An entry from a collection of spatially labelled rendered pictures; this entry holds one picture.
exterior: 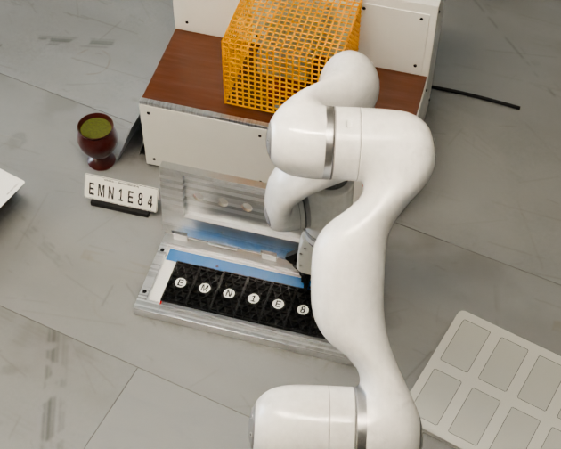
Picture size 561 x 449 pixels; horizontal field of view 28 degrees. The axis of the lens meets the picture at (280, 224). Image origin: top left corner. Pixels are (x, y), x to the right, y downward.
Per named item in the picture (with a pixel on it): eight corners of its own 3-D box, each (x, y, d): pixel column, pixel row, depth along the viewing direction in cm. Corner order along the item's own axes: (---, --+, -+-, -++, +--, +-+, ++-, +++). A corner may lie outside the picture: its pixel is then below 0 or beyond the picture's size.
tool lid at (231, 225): (158, 166, 212) (162, 160, 213) (163, 236, 225) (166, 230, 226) (386, 215, 204) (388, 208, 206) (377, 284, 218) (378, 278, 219)
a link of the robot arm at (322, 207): (305, 246, 198) (356, 237, 199) (307, 199, 188) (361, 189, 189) (294, 210, 203) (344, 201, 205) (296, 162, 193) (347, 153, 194)
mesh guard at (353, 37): (223, 103, 222) (221, 41, 209) (252, 36, 235) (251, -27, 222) (335, 126, 219) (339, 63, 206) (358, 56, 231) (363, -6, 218)
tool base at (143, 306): (134, 314, 216) (132, 303, 213) (168, 232, 229) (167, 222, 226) (355, 366, 209) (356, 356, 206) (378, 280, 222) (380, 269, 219)
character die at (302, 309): (283, 330, 212) (283, 327, 211) (296, 289, 217) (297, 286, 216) (308, 337, 211) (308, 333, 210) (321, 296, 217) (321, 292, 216)
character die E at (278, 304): (258, 324, 212) (258, 321, 211) (272, 284, 218) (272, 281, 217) (283, 330, 212) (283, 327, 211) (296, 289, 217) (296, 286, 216)
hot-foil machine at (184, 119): (145, 167, 240) (126, 33, 210) (202, 43, 264) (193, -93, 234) (493, 241, 228) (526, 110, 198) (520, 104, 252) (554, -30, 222)
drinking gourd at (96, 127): (77, 152, 242) (69, 118, 234) (114, 142, 244) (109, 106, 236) (88, 180, 237) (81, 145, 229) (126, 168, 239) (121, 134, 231)
